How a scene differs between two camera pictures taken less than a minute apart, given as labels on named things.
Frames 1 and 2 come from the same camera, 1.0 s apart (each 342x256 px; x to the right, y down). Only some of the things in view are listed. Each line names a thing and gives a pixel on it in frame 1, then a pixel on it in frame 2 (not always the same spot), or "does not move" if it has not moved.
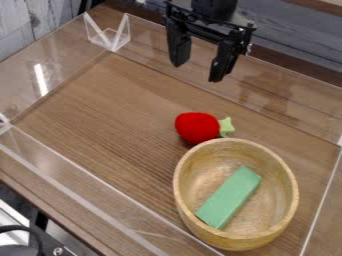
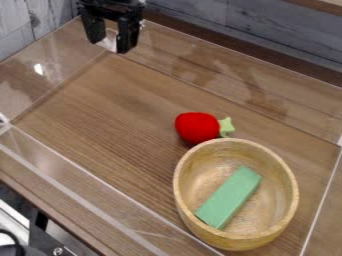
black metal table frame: [58, 241] does not move
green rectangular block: [225, 203] does not move
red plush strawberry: [200, 127] does not move
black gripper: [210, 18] -> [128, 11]
